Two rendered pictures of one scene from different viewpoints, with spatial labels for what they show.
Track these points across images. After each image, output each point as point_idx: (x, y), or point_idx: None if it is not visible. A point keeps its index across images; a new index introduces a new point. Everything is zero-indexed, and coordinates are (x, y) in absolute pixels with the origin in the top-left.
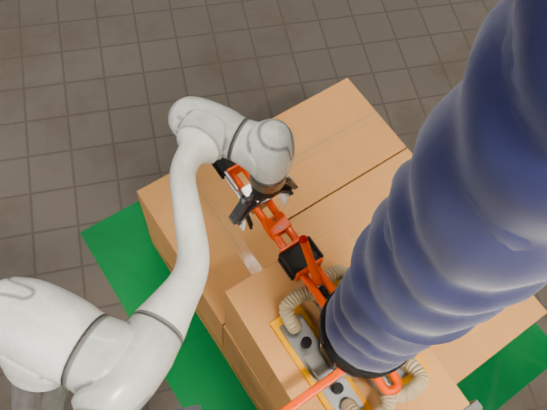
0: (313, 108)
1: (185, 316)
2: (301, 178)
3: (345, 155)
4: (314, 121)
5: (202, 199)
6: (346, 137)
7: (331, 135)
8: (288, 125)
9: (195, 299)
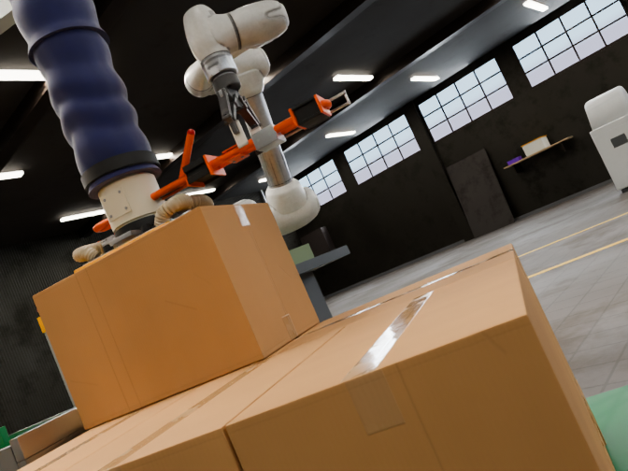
0: (485, 297)
1: (188, 70)
2: (374, 322)
3: (341, 351)
4: (453, 306)
5: (450, 274)
6: (369, 346)
7: (398, 330)
8: (480, 287)
9: (190, 70)
